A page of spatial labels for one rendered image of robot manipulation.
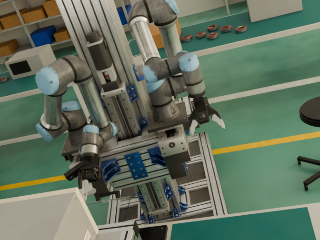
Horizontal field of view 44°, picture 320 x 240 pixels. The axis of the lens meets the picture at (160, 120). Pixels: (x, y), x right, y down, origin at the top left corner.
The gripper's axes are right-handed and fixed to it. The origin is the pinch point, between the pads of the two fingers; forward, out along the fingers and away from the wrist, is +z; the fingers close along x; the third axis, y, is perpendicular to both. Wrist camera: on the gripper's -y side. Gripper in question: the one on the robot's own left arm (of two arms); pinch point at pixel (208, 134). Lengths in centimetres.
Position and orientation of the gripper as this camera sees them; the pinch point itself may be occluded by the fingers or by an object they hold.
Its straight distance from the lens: 171.6
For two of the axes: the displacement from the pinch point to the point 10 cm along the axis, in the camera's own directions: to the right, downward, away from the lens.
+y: -0.2, -4.7, 8.8
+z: 2.8, 8.4, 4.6
